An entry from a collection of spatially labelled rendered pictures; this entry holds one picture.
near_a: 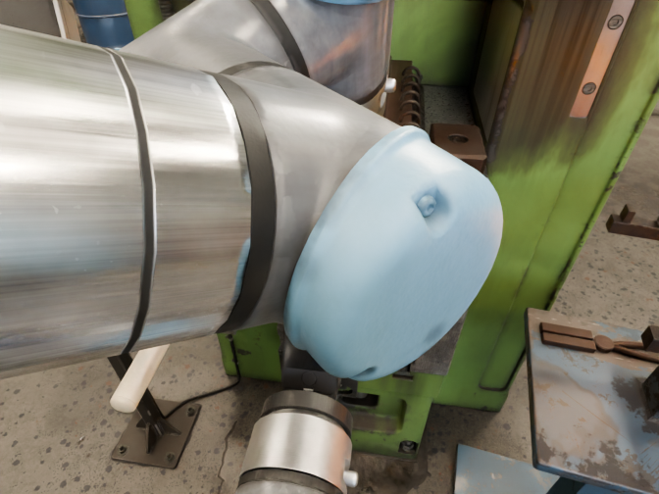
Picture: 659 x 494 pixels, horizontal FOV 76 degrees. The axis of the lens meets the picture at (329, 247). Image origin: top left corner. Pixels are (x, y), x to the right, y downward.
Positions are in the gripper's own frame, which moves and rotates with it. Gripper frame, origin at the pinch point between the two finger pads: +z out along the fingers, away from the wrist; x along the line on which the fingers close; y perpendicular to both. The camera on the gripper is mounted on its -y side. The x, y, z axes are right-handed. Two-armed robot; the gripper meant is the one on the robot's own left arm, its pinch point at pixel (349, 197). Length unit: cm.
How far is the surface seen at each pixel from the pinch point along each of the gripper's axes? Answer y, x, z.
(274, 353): 13, -25, 88
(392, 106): -27.6, 4.5, 17.0
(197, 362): 18, -56, 105
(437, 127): -22.4, 12.6, 15.5
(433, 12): -61, 12, 26
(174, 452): 45, -51, 88
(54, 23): -18.9, -42.1, -7.5
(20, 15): -19, -46, -9
